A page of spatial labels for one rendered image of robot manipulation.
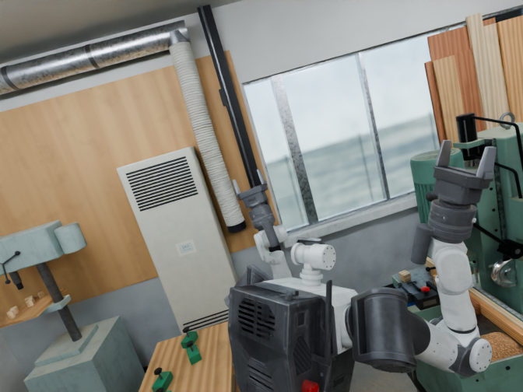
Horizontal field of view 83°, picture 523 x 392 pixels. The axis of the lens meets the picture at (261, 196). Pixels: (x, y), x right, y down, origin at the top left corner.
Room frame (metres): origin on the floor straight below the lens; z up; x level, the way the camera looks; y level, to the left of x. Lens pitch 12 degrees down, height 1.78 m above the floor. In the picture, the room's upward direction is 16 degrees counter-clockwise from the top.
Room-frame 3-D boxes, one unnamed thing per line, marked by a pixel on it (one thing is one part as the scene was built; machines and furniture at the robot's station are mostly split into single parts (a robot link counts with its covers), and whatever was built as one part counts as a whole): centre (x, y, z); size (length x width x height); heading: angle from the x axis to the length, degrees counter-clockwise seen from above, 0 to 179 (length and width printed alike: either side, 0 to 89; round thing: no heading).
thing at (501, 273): (0.97, -0.81, 1.02); 0.12 x 0.03 x 0.12; 89
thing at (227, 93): (2.34, 0.03, 1.35); 0.11 x 0.10 x 2.70; 94
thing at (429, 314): (1.05, -0.49, 0.91); 0.15 x 0.14 x 0.09; 179
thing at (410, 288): (1.04, -0.48, 0.99); 0.13 x 0.11 x 0.06; 179
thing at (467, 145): (1.10, -0.82, 1.53); 0.08 x 0.08 x 0.17; 89
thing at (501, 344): (0.80, -0.59, 0.92); 0.14 x 0.09 x 0.04; 89
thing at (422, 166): (1.10, -0.68, 1.35); 0.18 x 0.18 x 0.31
